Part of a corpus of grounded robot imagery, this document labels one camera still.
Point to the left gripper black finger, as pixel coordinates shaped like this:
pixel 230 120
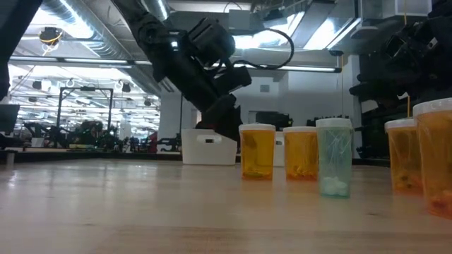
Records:
pixel 233 116
pixel 212 116

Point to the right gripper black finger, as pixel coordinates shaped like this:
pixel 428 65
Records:
pixel 370 75
pixel 374 94

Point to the orange pill bottle white cap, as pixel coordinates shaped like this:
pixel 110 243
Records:
pixel 301 153
pixel 404 155
pixel 436 155
pixel 257 151

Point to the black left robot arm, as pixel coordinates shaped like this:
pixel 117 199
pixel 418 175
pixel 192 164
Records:
pixel 148 28

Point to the white plastic bin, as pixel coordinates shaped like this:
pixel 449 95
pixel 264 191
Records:
pixel 208 150
pixel 279 151

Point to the green pill bottle white cap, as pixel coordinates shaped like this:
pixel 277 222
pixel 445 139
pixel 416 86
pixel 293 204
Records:
pixel 334 158

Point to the black box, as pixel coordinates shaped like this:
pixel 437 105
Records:
pixel 279 120

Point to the background robot station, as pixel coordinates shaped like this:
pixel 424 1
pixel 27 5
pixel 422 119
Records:
pixel 88 132

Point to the long ceiling light bar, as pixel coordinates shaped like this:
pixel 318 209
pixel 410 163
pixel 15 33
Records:
pixel 88 60

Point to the black monitor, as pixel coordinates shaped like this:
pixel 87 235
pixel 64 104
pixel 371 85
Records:
pixel 8 118

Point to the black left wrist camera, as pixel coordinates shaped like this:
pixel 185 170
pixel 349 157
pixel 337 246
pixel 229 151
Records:
pixel 212 39

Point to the black aluminium table frame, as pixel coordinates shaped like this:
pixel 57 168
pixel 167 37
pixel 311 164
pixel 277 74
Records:
pixel 106 157

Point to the black frame stand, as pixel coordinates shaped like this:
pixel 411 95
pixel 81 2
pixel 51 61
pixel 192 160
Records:
pixel 84 90

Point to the silver air duct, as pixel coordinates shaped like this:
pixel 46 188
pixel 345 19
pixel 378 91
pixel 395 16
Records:
pixel 88 35

